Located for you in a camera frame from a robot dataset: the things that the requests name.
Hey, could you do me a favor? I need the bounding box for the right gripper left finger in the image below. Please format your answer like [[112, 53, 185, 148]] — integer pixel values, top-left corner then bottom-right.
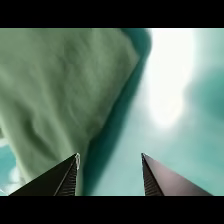
[[9, 152, 80, 197]]

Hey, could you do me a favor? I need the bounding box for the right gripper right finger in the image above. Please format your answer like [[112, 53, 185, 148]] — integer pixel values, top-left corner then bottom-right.
[[140, 152, 213, 197]]

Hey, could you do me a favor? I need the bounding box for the pale green shirt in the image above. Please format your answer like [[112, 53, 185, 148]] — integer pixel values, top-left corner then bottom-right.
[[0, 28, 141, 188]]

